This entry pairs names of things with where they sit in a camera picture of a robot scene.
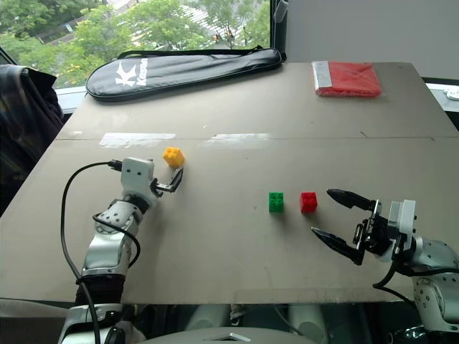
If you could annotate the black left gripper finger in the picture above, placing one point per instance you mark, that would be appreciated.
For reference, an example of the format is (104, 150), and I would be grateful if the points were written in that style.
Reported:
(178, 178)

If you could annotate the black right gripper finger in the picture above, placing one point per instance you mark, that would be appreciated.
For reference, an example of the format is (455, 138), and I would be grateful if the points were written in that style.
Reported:
(344, 247)
(353, 199)

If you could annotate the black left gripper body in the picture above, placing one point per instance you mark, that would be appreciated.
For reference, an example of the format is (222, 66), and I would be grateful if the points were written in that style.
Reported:
(157, 187)

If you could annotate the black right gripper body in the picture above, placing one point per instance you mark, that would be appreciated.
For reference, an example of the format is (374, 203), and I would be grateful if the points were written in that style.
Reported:
(376, 233)

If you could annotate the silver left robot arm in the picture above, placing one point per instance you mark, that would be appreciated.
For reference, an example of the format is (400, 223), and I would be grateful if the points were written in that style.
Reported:
(104, 251)

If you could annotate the yellow toy brick cube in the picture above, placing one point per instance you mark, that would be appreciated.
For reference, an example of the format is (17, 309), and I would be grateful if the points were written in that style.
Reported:
(174, 157)

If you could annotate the red toy brick cube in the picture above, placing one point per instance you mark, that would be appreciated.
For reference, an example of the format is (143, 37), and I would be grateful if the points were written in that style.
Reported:
(308, 202)

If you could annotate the clear tape strip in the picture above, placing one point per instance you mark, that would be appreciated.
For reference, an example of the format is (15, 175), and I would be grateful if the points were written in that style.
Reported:
(136, 139)
(238, 140)

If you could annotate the green toy brick cube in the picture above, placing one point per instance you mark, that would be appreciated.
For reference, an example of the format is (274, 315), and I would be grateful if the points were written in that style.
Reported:
(276, 202)

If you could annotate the grey rounded shape under table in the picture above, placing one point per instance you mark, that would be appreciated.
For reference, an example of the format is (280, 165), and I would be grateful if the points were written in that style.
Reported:
(308, 320)
(208, 317)

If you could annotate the black racket bag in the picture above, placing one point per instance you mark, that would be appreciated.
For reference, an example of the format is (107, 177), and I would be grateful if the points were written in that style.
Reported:
(179, 73)

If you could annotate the red cloth in plastic bag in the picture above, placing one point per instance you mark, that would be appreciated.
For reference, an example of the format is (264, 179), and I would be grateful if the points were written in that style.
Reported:
(353, 80)

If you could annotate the small white object on ledge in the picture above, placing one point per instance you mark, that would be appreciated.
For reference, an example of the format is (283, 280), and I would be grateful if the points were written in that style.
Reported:
(452, 94)

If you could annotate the dark plaid jacket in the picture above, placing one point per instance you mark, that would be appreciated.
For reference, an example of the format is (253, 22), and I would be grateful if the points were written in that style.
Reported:
(25, 125)

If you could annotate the grey robot torso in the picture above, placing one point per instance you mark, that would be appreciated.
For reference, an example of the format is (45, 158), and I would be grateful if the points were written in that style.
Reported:
(215, 337)

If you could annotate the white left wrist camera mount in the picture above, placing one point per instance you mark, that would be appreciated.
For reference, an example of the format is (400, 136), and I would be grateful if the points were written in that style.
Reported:
(136, 175)

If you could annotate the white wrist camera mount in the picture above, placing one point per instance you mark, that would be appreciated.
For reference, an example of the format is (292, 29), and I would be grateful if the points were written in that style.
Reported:
(407, 215)
(136, 175)

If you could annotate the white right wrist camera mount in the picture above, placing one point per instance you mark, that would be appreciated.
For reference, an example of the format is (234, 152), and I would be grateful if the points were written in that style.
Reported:
(407, 215)

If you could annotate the black window frame post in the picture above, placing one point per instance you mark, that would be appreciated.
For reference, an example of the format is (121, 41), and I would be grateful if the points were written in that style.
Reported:
(278, 25)

